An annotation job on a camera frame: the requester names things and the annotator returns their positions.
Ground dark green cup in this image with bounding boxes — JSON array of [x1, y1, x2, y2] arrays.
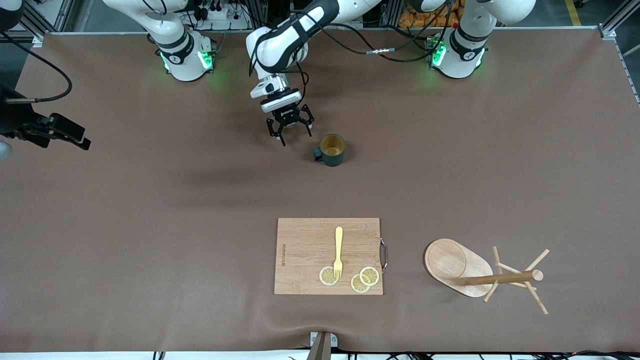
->
[[313, 133, 347, 168]]

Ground wooden cup rack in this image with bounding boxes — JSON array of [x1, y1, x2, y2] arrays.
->
[[424, 238, 551, 316]]

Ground grey electronics box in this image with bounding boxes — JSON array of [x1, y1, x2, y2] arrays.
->
[[320, 7, 368, 30]]

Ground white power strip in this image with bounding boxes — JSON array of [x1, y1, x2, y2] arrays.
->
[[192, 0, 251, 31]]

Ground wooden cutting board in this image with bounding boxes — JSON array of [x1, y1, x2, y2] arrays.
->
[[274, 217, 388, 296]]

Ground yellow fork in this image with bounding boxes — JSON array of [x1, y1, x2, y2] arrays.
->
[[333, 226, 344, 280]]

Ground orange snack bags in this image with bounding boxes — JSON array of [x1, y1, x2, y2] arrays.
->
[[398, 0, 466, 28]]

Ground brown table mat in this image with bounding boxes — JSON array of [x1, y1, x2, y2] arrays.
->
[[0, 27, 640, 353]]

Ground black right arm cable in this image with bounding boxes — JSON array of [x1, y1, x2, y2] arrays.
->
[[0, 32, 74, 104]]

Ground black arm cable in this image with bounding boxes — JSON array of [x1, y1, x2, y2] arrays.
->
[[248, 0, 453, 101], [0, 32, 74, 104]]

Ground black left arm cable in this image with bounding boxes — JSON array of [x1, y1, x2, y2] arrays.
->
[[248, 0, 453, 101]]

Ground aluminium frame profile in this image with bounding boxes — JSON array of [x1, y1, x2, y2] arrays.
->
[[20, 0, 76, 38], [599, 0, 640, 106]]

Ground metal bracket with post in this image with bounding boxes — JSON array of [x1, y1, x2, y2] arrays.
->
[[306, 331, 338, 360]]

